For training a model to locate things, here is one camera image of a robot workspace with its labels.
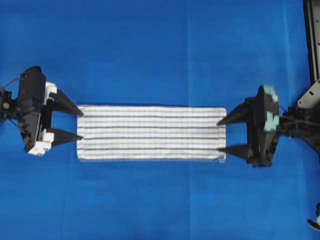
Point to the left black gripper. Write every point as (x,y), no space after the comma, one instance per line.
(34,121)

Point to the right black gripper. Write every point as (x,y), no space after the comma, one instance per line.
(262,144)

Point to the white blue-striped towel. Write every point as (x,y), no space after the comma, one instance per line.
(116,133)

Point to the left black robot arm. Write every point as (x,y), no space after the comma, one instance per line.
(8,107)

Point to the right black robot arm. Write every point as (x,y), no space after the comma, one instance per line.
(298,123)

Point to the right wrist camera with tape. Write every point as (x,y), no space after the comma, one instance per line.
(267,108)

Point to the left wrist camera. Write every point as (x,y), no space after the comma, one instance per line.
(32,84)

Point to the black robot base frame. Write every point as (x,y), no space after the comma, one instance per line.
(311,10)

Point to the black white cable connector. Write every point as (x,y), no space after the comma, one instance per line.
(315,224)

